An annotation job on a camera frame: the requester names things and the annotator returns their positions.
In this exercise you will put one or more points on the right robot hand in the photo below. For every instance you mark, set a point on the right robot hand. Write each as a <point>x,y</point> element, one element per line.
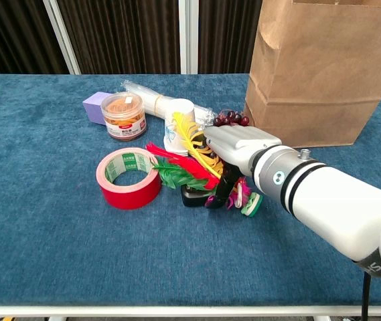
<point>240,142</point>

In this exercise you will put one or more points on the red yellow feather toy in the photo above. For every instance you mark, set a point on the red yellow feather toy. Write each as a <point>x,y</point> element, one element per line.
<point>190,167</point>

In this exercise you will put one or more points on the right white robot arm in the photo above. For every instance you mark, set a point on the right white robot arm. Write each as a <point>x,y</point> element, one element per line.
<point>337,200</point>

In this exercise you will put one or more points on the white paper cup stack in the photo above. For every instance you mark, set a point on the white paper cup stack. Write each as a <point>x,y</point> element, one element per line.
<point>180,108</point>

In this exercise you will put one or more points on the brown paper carrier bag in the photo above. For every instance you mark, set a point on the brown paper carrier bag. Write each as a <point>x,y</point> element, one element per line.
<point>310,67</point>

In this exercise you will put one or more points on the dark red grape bunch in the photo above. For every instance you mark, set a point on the dark red grape bunch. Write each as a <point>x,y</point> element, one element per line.
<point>232,117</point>

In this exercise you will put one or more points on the black car key fob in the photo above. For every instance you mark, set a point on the black car key fob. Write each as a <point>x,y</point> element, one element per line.
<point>191,197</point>

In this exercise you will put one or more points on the bundle of clear straws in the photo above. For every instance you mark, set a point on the bundle of clear straws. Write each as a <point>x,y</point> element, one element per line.
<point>150,100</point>

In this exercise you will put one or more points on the black pleated curtain panel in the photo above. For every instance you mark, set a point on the black pleated curtain panel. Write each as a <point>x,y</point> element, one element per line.
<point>126,33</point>
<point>227,33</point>
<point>9,33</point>

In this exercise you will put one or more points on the clear jar of rubber bands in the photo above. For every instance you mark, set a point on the clear jar of rubber bands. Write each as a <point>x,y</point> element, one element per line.
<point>125,123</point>

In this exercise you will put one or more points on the red tape roll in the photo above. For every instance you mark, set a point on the red tape roll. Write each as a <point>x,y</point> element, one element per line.
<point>130,197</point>

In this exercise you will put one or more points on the purple cube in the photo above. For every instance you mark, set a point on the purple cube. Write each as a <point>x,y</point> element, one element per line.
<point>91,107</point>

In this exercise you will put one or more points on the blue table cover cloth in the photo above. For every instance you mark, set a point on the blue table cover cloth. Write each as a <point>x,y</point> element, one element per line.
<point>43,200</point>

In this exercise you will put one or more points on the white partition post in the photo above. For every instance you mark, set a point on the white partition post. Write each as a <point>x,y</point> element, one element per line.
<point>61,36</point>
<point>188,33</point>

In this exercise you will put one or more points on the white table frame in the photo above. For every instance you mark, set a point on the white table frame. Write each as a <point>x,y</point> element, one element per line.
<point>176,311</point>

